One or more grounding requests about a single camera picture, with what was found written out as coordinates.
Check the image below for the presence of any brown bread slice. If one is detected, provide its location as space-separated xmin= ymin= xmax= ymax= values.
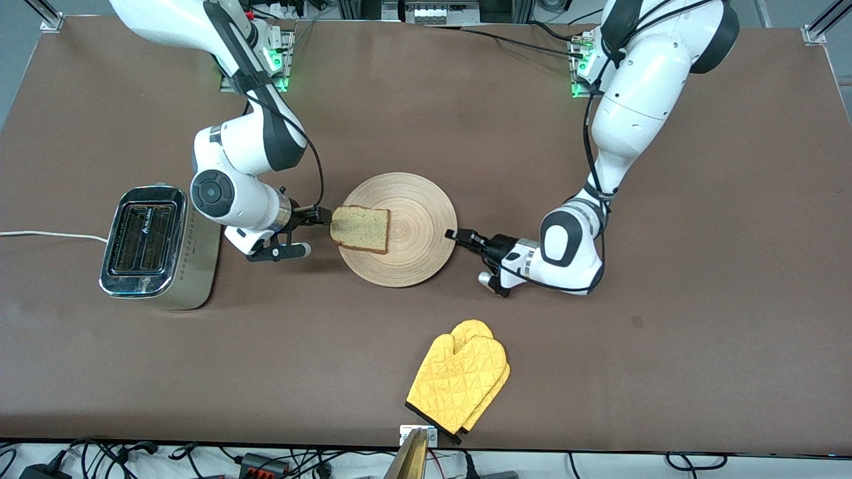
xmin=329 ymin=205 xmax=391 ymax=255

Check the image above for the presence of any round wooden plate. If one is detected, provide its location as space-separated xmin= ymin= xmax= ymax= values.
xmin=336 ymin=172 xmax=459 ymax=288

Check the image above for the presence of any silver two-slot toaster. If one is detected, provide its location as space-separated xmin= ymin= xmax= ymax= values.
xmin=99 ymin=184 xmax=222 ymax=311

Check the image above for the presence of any yellow quilted oven mitt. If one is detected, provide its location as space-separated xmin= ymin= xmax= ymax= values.
xmin=451 ymin=320 xmax=511 ymax=445
xmin=405 ymin=333 xmax=508 ymax=436

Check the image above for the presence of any white power strip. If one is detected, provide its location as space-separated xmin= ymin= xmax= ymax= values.
xmin=266 ymin=0 xmax=314 ymax=19

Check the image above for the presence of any gold aluminium profile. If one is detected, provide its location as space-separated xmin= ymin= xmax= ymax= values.
xmin=383 ymin=428 xmax=429 ymax=479

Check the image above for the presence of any black plug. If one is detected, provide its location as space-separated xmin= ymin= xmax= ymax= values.
xmin=464 ymin=451 xmax=520 ymax=479

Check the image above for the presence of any white terminal block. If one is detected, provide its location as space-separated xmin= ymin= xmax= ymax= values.
xmin=399 ymin=0 xmax=481 ymax=25

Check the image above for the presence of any red and black connector box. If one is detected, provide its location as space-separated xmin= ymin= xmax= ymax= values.
xmin=238 ymin=452 xmax=288 ymax=477

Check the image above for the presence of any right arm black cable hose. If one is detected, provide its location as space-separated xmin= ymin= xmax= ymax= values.
xmin=230 ymin=67 xmax=325 ymax=210

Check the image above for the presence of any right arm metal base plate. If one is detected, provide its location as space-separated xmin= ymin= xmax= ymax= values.
xmin=220 ymin=27 xmax=290 ymax=92

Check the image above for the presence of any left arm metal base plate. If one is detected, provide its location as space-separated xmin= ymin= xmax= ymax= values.
xmin=570 ymin=32 xmax=603 ymax=100

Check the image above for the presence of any small metal edge bracket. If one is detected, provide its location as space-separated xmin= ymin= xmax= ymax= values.
xmin=399 ymin=426 xmax=439 ymax=448

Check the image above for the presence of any long black table cable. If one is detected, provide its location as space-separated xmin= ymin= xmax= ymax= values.
xmin=426 ymin=24 xmax=588 ymax=59

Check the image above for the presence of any short black table cable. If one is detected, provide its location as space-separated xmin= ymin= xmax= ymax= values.
xmin=528 ymin=20 xmax=586 ymax=45

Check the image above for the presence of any white toaster power cord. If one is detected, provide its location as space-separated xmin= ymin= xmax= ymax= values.
xmin=0 ymin=230 xmax=109 ymax=244

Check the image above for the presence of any black looped floor cable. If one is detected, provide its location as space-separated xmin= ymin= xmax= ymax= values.
xmin=666 ymin=451 xmax=728 ymax=473

